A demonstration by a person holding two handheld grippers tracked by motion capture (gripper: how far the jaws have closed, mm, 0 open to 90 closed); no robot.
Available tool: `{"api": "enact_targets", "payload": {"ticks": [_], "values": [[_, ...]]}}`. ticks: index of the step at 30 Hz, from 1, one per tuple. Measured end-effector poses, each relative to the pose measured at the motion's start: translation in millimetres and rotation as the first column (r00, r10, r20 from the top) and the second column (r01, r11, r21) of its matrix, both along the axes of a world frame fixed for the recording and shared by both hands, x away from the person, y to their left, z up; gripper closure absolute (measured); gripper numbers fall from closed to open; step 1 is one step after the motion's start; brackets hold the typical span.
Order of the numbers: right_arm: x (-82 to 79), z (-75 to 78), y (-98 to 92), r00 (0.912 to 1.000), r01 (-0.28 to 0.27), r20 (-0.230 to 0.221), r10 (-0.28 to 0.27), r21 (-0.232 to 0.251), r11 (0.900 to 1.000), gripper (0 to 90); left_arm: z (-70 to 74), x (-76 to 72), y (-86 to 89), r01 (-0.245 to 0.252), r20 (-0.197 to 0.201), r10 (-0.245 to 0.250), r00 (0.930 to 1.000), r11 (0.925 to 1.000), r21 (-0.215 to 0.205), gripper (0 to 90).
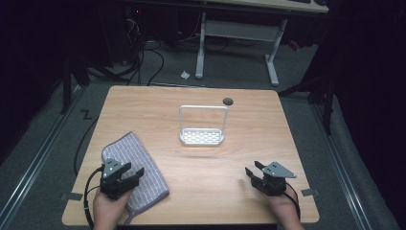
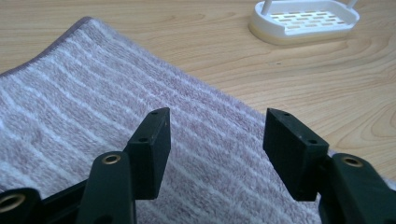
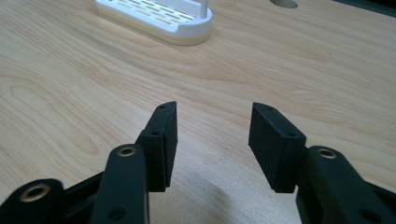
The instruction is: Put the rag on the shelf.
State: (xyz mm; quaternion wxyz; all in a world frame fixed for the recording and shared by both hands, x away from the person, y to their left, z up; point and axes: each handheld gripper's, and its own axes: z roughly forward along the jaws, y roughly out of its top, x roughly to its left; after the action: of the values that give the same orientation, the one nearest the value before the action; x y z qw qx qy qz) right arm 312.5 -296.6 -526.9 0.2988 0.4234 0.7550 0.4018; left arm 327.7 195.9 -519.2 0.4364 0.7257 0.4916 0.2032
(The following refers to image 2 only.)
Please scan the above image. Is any pink striped towel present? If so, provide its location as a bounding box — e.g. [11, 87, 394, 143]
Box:
[0, 16, 396, 224]

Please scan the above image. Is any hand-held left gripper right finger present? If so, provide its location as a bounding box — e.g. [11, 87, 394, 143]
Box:
[262, 107, 396, 224]

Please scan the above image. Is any white plastic soap dish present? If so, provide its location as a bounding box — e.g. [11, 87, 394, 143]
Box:
[247, 0, 361, 47]

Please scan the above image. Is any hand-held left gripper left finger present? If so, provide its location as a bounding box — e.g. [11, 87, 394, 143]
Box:
[76, 106, 172, 224]

